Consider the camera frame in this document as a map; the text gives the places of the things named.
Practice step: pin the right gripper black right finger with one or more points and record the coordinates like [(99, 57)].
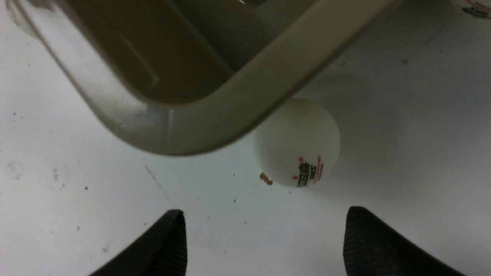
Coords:
[(372, 248)]

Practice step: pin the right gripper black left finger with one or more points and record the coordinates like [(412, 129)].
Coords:
[(160, 251)]

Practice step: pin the white table-tennis ball black print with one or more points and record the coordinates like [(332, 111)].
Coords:
[(298, 145)]

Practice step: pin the white table-tennis ball red print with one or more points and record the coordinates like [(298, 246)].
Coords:
[(478, 9)]

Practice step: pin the brown plastic bin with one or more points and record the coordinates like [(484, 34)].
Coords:
[(185, 77)]

